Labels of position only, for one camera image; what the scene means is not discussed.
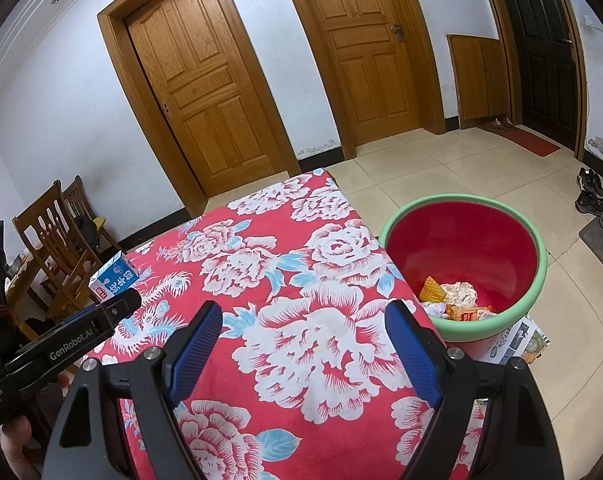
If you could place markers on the small yellow item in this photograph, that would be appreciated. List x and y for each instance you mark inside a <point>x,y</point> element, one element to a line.
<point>101,223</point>

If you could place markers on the dark grey floor mat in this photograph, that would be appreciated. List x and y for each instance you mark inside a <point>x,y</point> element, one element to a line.
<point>599,250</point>

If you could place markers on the newspaper sheet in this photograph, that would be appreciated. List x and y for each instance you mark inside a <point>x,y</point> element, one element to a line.
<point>516,340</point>

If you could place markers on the white wall switch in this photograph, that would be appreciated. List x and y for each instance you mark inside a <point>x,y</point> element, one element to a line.
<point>592,23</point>

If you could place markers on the red basin with green rim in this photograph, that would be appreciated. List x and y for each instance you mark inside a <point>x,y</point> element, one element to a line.
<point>461,245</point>

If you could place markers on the red doormat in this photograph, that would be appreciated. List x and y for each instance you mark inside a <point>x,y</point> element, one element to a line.
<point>531,142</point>

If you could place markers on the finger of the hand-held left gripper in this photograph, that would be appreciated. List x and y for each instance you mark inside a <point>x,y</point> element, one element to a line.
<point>84,316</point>
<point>121,307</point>

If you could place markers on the black entrance door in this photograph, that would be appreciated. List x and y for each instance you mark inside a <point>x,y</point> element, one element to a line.
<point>541,50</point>

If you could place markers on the orange snack packet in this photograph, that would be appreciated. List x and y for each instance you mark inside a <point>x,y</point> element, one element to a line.
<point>464,314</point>

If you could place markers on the yellow ribbed paper piece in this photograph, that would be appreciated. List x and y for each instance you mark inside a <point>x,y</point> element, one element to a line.
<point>432,287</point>

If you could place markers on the red floral tablecloth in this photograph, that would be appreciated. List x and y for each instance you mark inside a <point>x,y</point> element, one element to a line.
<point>291,280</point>

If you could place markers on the black bag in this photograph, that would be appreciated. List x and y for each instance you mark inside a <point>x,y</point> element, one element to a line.
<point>87,232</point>

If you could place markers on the wooden chair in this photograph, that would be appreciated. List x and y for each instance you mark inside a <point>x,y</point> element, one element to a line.
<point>51,250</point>
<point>76,195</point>

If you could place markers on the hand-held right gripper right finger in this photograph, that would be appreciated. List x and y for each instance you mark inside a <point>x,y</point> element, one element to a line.
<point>414,355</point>

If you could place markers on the blue and white milk carton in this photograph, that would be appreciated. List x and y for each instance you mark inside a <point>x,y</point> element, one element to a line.
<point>114,280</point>

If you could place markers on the low wooden wall cabinet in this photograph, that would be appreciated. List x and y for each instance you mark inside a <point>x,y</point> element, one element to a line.
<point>481,80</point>

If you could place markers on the person's left hand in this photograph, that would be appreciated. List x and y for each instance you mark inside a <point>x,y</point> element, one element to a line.
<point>19,445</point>

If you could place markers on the white tissue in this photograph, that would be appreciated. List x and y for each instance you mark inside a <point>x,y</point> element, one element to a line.
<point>459,292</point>

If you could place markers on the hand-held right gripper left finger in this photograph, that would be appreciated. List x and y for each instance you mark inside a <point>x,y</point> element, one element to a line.
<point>196,355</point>

